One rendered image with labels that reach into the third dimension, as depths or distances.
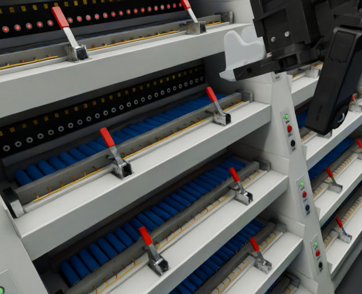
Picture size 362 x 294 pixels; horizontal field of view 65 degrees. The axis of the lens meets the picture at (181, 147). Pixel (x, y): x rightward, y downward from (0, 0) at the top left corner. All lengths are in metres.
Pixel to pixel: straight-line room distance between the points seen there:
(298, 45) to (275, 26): 0.03
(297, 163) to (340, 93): 0.55
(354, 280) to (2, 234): 1.15
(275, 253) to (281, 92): 0.44
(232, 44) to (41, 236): 0.37
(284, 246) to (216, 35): 0.59
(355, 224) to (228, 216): 0.72
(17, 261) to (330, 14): 0.47
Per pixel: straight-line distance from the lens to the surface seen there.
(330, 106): 0.33
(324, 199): 1.08
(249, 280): 0.81
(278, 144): 0.79
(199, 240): 0.63
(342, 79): 0.32
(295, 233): 0.93
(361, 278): 1.31
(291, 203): 0.87
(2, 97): 0.45
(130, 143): 0.56
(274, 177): 0.81
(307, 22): 0.31
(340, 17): 0.31
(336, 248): 1.19
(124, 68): 0.51
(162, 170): 0.53
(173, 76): 0.75
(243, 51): 0.36
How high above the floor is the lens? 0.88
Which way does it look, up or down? 14 degrees down
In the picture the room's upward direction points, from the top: 18 degrees counter-clockwise
